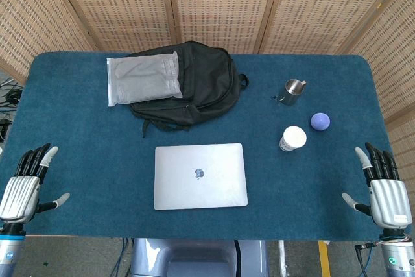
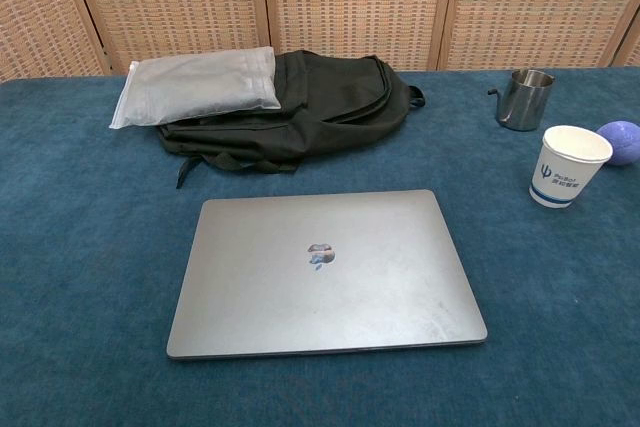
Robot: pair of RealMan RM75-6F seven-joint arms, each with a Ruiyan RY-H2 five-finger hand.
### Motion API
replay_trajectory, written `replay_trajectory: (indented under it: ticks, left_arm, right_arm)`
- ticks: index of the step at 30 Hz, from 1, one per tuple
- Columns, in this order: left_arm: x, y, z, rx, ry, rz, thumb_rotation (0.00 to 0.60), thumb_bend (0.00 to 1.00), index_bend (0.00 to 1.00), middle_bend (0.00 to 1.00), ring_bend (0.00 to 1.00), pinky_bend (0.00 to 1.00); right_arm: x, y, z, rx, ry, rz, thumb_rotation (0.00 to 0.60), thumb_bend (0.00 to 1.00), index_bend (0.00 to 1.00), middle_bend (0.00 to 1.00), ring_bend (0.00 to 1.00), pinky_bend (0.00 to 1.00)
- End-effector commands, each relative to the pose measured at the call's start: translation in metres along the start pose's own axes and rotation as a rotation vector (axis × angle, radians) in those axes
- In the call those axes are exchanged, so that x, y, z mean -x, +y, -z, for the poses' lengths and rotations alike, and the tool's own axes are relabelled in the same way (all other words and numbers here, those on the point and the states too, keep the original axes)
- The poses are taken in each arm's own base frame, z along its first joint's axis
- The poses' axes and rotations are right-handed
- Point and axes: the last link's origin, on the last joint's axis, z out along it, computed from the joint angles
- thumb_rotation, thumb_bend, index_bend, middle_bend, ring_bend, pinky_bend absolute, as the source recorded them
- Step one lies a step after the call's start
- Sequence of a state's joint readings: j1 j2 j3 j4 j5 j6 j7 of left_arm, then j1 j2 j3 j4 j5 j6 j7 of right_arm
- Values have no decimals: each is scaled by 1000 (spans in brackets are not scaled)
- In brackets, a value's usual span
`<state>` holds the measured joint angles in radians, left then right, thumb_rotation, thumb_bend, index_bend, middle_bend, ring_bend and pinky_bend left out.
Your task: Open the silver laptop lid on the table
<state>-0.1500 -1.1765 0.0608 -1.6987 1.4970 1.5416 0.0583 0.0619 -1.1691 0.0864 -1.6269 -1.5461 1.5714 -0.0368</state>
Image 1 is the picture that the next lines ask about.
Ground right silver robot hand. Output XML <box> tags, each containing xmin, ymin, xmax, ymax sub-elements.
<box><xmin>341</xmin><ymin>142</ymin><xmax>413</xmax><ymax>230</ymax></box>

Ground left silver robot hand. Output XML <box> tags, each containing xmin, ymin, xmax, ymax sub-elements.
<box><xmin>0</xmin><ymin>142</ymin><xmax>71</xmax><ymax>224</ymax></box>

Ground silver laptop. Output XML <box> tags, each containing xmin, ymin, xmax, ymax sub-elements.
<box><xmin>153</xmin><ymin>142</ymin><xmax>249</xmax><ymax>211</ymax></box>

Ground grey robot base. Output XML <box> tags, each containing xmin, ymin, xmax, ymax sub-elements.
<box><xmin>129</xmin><ymin>237</ymin><xmax>270</xmax><ymax>277</ymax></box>

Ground black power adapter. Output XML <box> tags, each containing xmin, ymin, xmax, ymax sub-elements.
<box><xmin>0</xmin><ymin>119</ymin><xmax>12</xmax><ymax>141</ymax></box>

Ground blue felt table cover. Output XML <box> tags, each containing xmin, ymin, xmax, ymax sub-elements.
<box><xmin>0</xmin><ymin>51</ymin><xmax>393</xmax><ymax>242</ymax></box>

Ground purple ball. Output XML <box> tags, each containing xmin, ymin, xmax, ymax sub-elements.
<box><xmin>310</xmin><ymin>112</ymin><xmax>331</xmax><ymax>132</ymax></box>

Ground white paper cup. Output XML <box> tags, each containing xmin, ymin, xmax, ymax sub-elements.
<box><xmin>279</xmin><ymin>126</ymin><xmax>308</xmax><ymax>152</ymax></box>

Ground white table leg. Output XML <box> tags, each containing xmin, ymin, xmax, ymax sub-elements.
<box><xmin>278</xmin><ymin>240</ymin><xmax>288</xmax><ymax>277</ymax></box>

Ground stainless steel mug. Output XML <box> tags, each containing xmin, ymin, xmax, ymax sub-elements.
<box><xmin>271</xmin><ymin>78</ymin><xmax>308</xmax><ymax>106</ymax></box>

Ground black backpack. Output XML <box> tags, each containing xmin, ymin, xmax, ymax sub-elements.
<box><xmin>124</xmin><ymin>40</ymin><xmax>250</xmax><ymax>138</ymax></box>

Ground woven rattan folding screen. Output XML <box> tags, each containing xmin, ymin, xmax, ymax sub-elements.
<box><xmin>0</xmin><ymin>0</ymin><xmax>415</xmax><ymax>193</ymax></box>

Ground coloured right wrist wires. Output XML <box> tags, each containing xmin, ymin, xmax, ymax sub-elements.
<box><xmin>377</xmin><ymin>237</ymin><xmax>415</xmax><ymax>246</ymax></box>

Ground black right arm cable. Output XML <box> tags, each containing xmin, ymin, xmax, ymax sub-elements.
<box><xmin>353</xmin><ymin>243</ymin><xmax>383</xmax><ymax>277</ymax></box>

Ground black floor cable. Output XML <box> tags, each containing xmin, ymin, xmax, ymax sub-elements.
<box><xmin>0</xmin><ymin>77</ymin><xmax>25</xmax><ymax>109</ymax></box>

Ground blue floor cable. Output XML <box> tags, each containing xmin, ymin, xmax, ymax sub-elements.
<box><xmin>110</xmin><ymin>237</ymin><xmax>134</xmax><ymax>277</ymax></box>

